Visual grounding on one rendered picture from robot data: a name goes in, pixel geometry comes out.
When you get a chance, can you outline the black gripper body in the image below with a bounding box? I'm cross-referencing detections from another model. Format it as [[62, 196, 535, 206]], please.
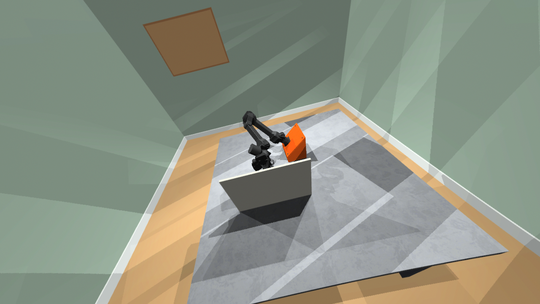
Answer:
[[255, 153, 272, 168]]

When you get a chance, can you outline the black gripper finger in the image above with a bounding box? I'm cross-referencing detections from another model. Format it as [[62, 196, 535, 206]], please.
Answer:
[[258, 159, 269, 169]]

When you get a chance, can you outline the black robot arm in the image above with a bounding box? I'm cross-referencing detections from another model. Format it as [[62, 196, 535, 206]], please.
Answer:
[[243, 111, 290, 171]]

